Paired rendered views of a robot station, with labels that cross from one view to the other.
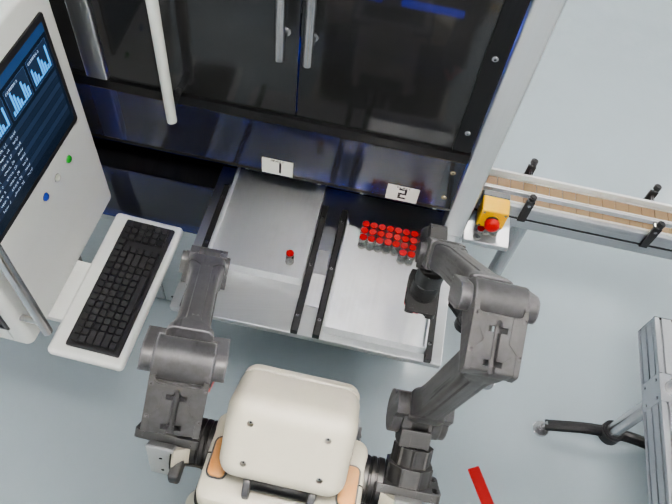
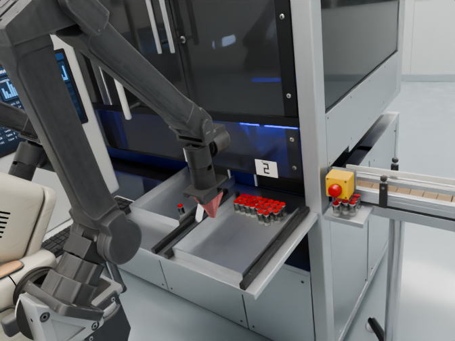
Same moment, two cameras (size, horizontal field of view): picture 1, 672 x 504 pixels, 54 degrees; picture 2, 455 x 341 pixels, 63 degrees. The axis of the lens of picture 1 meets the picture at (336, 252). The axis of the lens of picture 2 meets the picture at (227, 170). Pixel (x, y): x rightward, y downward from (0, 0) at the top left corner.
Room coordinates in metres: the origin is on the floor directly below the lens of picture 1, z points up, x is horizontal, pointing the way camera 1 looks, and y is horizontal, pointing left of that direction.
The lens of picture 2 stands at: (0.13, -0.72, 1.60)
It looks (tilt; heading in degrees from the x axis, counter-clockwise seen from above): 26 degrees down; 37
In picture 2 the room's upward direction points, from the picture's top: 10 degrees counter-clockwise
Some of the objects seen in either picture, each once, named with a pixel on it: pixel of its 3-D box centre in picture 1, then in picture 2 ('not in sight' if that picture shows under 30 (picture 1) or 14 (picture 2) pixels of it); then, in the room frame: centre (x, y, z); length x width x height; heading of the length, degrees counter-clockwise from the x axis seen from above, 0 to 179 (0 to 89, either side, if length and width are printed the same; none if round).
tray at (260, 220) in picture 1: (268, 220); (183, 193); (1.04, 0.20, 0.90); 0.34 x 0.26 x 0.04; 177
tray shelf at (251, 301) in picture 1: (323, 259); (207, 218); (0.96, 0.03, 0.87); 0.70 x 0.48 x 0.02; 87
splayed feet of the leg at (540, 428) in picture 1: (605, 436); not in sight; (0.91, -1.09, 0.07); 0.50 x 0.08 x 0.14; 87
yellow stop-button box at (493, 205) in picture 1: (493, 210); (340, 183); (1.12, -0.40, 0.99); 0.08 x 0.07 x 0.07; 177
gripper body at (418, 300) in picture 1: (424, 287); (203, 176); (0.72, -0.20, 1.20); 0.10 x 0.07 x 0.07; 176
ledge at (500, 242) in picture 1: (486, 225); (350, 210); (1.17, -0.42, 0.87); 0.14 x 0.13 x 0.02; 177
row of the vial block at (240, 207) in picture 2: (390, 247); (256, 211); (1.01, -0.14, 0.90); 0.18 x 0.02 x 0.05; 87
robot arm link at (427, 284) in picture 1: (431, 270); (200, 153); (0.73, -0.20, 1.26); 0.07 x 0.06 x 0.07; 0
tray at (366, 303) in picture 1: (384, 282); (238, 231); (0.90, -0.14, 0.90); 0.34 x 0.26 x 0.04; 177
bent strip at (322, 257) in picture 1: (318, 278); (190, 222); (0.88, 0.03, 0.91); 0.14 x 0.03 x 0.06; 177
